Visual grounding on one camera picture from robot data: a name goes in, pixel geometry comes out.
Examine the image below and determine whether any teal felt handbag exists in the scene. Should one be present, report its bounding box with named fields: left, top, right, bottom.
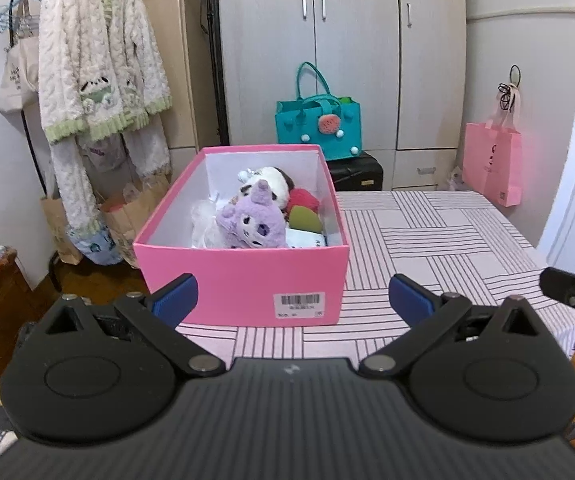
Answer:
left=275, top=61, right=361, bottom=162

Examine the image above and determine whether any black case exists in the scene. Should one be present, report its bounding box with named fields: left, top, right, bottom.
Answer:
left=325, top=151, right=385, bottom=192

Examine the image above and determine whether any white fleece pajamas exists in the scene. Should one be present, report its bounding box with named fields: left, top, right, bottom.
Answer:
left=38, top=0, right=173, bottom=266

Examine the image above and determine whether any red plush toy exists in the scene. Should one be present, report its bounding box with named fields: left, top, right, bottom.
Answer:
left=287, top=187, right=322, bottom=213

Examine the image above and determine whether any pink storage box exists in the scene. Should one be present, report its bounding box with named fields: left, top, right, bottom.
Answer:
left=132, top=144, right=351, bottom=328

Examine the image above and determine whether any purple plush toy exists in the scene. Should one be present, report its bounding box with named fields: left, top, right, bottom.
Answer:
left=215, top=181, right=288, bottom=250

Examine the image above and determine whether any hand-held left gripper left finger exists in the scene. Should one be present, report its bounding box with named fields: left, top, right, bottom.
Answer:
left=42, top=272, right=227, bottom=376

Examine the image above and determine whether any hanging ring with cords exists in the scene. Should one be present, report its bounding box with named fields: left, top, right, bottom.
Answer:
left=495, top=65, right=523, bottom=126

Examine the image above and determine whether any white cat plush toy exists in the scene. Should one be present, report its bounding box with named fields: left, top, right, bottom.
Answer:
left=238, top=166, right=295, bottom=211

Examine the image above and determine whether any green plush toy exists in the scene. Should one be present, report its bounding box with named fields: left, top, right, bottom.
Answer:
left=287, top=207, right=324, bottom=235

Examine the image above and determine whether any blue wet wipes pack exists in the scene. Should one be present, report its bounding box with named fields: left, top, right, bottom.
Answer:
left=285, top=227, right=328, bottom=250

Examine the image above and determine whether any beige canvas tote bag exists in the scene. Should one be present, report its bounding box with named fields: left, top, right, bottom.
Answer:
left=0, top=35, right=43, bottom=116

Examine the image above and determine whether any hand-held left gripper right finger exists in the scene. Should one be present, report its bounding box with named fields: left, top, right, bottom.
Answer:
left=358, top=273, right=543, bottom=377

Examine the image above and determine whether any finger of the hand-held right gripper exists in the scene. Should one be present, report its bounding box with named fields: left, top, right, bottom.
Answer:
left=539, top=267, right=575, bottom=311

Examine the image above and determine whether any brown paper bag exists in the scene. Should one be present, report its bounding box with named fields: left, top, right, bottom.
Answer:
left=40, top=192, right=83, bottom=265
left=98, top=175, right=171, bottom=268

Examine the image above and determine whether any grey wardrobe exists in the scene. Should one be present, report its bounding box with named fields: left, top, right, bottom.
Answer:
left=216, top=0, right=468, bottom=192

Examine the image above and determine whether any pink paper bag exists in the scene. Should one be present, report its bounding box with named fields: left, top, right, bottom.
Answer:
left=461, top=120, right=523, bottom=208

